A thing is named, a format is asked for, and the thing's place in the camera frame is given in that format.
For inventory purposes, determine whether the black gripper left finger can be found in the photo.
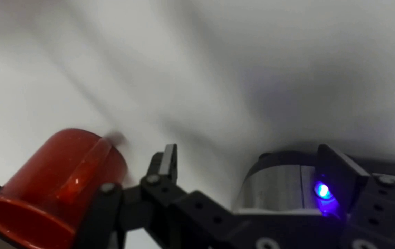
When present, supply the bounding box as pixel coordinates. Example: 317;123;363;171
73;142;236;249

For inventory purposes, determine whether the small red plastic cup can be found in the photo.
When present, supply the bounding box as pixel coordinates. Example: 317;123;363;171
0;127;131;249

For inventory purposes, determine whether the silver two-slot toaster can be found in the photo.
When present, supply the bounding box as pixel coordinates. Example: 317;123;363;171
230;148;395;218

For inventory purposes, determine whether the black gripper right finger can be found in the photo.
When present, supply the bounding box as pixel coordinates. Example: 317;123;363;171
313;142;395;249

